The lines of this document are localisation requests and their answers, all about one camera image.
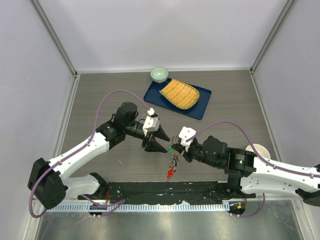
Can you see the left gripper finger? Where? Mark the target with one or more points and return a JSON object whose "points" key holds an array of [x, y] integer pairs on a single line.
{"points": [[154, 147], [160, 134]]}

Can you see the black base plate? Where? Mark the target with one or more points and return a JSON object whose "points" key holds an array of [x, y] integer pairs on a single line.
{"points": [[169, 193]]}

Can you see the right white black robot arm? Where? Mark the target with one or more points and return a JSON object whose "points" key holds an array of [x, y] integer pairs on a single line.
{"points": [[249, 174]]}

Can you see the yellow woven bamboo mat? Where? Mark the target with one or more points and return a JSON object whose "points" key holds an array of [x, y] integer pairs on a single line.
{"points": [[180, 94]]}

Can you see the slotted white cable duct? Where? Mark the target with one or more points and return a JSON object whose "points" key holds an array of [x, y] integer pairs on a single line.
{"points": [[85, 206]]}

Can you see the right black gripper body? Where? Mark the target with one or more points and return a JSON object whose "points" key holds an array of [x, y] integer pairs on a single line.
{"points": [[193, 151]]}

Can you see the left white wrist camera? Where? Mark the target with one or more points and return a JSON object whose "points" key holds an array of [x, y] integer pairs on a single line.
{"points": [[151, 123]]}

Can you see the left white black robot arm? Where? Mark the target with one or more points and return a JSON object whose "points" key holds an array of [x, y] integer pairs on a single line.
{"points": [[51, 181]]}

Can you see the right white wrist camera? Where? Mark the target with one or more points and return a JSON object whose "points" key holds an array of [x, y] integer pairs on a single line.
{"points": [[185, 136]]}

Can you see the dark blue tray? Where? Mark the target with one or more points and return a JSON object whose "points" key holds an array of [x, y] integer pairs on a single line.
{"points": [[197, 111]]}

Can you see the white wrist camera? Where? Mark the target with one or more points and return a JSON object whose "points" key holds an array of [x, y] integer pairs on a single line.
{"points": [[151, 123], [185, 136]]}

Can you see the light green ceramic bowl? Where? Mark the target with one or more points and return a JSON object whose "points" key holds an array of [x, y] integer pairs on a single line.
{"points": [[159, 74]]}

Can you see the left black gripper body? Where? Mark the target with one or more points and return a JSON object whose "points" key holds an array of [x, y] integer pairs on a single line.
{"points": [[146, 138]]}

